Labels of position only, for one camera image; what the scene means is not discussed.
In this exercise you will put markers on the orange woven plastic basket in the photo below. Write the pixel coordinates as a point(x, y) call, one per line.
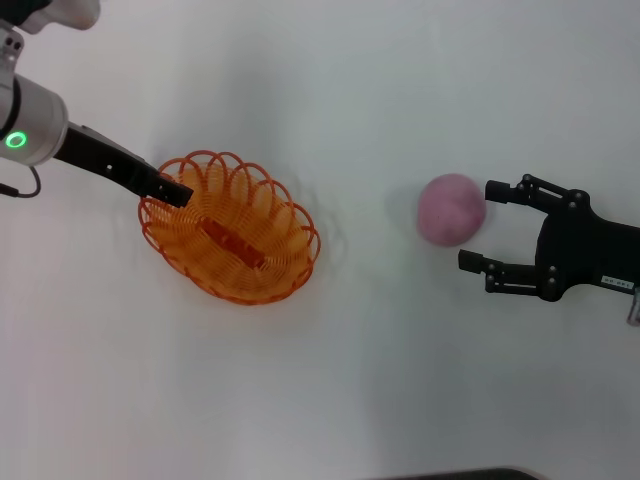
point(225, 240)

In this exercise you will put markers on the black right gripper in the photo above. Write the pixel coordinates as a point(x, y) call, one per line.
point(575, 250)

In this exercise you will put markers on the pink peach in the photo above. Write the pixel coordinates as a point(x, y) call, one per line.
point(450, 210)

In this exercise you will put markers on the dark robot torso edge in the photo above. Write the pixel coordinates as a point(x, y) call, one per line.
point(465, 475)

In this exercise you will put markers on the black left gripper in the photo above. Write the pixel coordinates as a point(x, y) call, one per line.
point(110, 160)

